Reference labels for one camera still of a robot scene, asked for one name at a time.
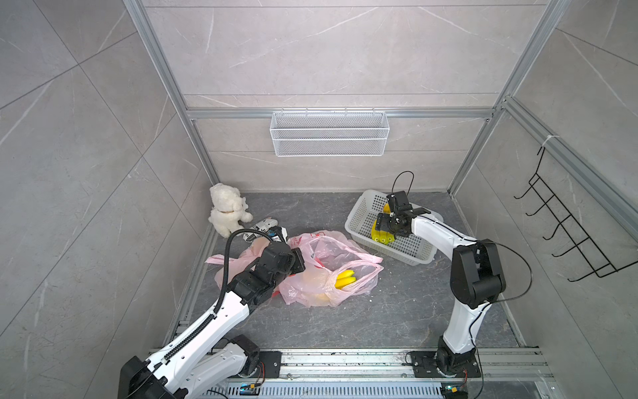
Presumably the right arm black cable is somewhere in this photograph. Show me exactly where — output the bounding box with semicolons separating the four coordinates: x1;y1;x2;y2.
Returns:
390;170;533;399

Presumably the yellow-green banana bunch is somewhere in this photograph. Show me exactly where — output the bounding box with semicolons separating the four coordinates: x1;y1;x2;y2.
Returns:
371;203;395;245

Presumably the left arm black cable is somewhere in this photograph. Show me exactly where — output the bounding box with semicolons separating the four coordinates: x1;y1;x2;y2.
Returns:
124;228;272;399

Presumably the bright yellow banana bunch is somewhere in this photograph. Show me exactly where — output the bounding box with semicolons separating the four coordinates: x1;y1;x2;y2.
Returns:
335;269;357;289

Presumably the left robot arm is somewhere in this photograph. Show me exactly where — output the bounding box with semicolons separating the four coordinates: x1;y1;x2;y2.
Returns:
117;241;305;398

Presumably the plain pink plastic bag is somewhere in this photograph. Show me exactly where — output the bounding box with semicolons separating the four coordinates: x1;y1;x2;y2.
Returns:
277;230;383;307

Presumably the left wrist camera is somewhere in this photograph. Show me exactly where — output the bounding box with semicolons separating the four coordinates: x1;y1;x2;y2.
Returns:
267;225;288;243

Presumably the white teddy bear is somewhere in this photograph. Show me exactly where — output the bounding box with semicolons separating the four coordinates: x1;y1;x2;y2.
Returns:
209;183;254;239

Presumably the white plastic basket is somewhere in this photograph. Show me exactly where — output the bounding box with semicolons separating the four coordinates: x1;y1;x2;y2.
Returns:
345;190;437;266

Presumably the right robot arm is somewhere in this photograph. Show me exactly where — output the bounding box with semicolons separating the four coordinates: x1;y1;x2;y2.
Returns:
375;191;506;377

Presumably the pink printed plastic bag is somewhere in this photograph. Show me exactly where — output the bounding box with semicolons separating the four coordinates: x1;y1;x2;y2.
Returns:
205;238;271;289

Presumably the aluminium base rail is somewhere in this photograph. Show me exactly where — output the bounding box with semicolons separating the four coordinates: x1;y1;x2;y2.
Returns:
130;347;557;399

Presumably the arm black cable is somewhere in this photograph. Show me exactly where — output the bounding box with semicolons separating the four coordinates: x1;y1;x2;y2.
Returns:
390;170;533;399
124;228;272;399

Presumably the white wire wall basket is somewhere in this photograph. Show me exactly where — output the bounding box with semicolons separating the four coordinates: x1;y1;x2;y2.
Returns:
269;111;390;157

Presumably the black wire hook rack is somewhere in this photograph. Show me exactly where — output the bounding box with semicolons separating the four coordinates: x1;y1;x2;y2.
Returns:
513;146;637;283

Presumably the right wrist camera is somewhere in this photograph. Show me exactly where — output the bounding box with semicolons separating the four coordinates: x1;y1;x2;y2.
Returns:
386;191;413;214

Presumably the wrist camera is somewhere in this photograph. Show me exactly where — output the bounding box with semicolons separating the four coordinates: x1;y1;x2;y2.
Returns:
267;225;288;243
386;191;413;214

